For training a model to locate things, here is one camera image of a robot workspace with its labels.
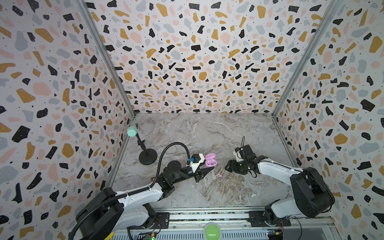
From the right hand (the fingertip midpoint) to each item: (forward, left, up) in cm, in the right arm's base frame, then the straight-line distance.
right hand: (229, 166), depth 89 cm
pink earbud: (-5, +5, -4) cm, 8 cm away
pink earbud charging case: (-6, +12, +18) cm, 23 cm away
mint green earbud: (-15, -12, -3) cm, 20 cm away
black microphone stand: (+5, +49, +2) cm, 50 cm away
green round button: (-33, +11, -2) cm, 34 cm away
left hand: (-7, +11, +19) cm, 23 cm away
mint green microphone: (+2, +47, +31) cm, 57 cm away
